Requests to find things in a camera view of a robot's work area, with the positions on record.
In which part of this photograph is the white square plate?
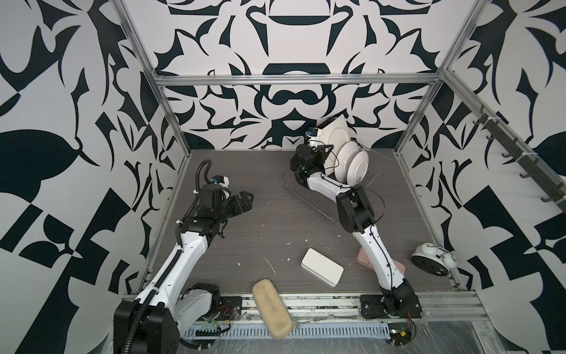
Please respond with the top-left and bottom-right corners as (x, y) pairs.
(314, 117), (351, 176)

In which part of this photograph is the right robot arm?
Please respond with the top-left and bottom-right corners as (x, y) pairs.
(290, 144), (422, 319)

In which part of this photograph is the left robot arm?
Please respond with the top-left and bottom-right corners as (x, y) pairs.
(113, 180), (254, 353)

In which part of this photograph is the white round plate back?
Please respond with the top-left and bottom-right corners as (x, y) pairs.
(334, 141), (361, 183)

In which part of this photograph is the white round plate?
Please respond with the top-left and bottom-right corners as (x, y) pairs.
(334, 141), (361, 183)
(346, 151), (369, 185)

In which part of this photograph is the white round plate front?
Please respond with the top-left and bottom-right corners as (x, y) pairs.
(346, 151), (369, 185)

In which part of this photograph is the white rectangular case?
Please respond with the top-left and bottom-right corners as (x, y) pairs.
(301, 248), (344, 288)

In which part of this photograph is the beige oblong case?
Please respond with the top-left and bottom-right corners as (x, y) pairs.
(252, 279), (294, 339)

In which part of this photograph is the white round timer device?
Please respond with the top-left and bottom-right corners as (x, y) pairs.
(411, 243), (457, 277)

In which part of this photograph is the small circuit board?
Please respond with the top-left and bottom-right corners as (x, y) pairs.
(386, 321), (417, 348)

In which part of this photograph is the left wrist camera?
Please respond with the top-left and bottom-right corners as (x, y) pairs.
(210, 175), (229, 191)

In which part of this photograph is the wire dish rack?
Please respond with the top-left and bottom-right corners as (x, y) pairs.
(275, 149), (393, 225)

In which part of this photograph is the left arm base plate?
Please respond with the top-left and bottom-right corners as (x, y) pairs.
(209, 296), (243, 322)

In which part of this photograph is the slotted cable duct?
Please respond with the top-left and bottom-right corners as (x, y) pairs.
(180, 322), (392, 342)

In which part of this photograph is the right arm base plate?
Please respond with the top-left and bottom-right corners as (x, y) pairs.
(360, 294), (422, 319)

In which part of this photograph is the wall hook rail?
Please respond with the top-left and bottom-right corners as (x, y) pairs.
(474, 105), (565, 214)

